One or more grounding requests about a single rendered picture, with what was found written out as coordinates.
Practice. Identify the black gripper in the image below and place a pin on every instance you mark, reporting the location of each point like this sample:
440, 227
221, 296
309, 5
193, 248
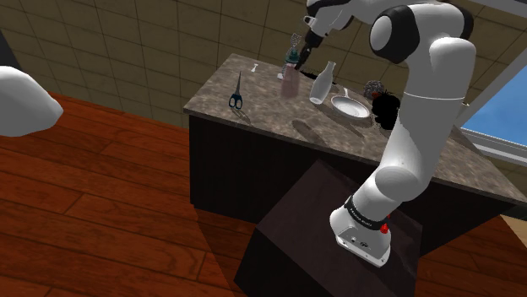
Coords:
314, 38

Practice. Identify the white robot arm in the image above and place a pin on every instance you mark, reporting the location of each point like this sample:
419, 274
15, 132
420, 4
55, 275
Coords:
416, 135

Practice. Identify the clear glass bottle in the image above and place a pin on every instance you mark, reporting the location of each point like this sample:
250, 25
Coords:
320, 88

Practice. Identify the pink bottle teal cap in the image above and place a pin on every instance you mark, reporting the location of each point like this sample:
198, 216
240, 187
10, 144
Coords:
289, 84

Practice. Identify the small white peg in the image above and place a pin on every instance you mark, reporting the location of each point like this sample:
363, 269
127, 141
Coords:
254, 68

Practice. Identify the grey textured ball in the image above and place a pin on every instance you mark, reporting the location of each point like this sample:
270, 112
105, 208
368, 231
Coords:
372, 88

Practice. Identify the black spiky figure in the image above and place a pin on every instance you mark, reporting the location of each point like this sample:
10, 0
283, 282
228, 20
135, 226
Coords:
385, 110

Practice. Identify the dark kitchen island marble top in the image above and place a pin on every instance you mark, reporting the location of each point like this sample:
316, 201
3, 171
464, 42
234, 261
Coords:
230, 164

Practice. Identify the dark robot stand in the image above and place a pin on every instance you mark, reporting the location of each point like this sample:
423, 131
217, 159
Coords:
304, 230

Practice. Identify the white rounded object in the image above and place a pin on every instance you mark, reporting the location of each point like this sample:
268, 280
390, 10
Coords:
22, 103

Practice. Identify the window with grey frame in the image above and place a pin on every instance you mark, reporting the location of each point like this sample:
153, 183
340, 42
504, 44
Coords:
496, 119

